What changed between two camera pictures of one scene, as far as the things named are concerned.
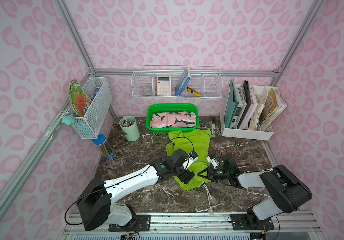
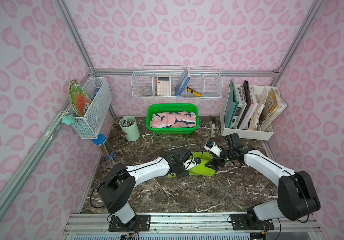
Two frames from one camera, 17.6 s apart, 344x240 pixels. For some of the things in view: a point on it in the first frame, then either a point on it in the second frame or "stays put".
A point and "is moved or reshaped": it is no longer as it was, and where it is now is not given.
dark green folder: [231, 105] stays put
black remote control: [213, 127] stays put
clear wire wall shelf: [199, 82] stays put
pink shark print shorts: [173, 119] stays put
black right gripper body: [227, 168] to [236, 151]
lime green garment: [197, 140] is moved or reshaped
